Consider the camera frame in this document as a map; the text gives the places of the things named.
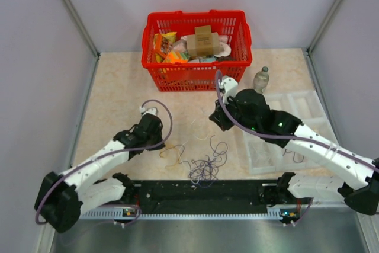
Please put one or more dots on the pink white plush item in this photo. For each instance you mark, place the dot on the pink white plush item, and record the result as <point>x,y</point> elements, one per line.
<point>225,49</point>

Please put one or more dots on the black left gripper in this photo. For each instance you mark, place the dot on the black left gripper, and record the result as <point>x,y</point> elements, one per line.
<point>159,133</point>

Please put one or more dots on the white slotted cable duct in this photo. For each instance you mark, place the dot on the white slotted cable duct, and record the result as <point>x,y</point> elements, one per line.
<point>120,213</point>

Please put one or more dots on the orange snack packet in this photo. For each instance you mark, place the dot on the orange snack packet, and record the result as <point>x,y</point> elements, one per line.
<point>162,45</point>

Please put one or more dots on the red plastic shopping basket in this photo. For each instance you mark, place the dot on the red plastic shopping basket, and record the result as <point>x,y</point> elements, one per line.
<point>183,51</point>

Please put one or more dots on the clear plastic bottle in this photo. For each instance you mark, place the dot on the clear plastic bottle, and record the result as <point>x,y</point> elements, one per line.
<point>261,80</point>

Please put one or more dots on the brown cardboard box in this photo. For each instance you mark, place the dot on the brown cardboard box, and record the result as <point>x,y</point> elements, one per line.
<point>203,42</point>

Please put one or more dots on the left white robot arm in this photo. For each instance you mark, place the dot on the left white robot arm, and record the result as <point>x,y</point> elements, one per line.
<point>64,197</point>

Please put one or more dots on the orange sponge pack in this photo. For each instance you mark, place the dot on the orange sponge pack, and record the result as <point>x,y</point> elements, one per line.
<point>176,57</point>

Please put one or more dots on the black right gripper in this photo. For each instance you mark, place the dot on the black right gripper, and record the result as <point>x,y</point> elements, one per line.
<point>219,117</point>

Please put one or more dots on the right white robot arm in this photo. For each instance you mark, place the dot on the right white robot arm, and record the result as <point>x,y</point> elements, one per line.
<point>355,177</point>

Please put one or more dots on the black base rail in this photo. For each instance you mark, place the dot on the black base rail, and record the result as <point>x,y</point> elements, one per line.
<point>214,197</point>

